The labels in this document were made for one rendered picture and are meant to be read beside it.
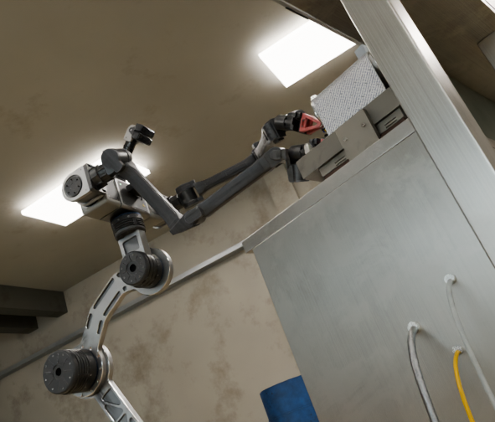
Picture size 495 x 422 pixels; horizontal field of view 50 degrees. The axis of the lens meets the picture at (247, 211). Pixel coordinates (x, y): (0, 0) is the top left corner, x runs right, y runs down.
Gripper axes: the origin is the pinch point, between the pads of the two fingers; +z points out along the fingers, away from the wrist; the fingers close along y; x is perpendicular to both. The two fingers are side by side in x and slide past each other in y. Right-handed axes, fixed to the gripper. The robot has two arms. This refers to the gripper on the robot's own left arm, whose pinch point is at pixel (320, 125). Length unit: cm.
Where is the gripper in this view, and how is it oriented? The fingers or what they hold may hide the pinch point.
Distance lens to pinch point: 190.1
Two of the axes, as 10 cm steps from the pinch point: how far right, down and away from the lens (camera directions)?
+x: 1.7, -9.8, -0.6
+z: 6.9, 1.6, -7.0
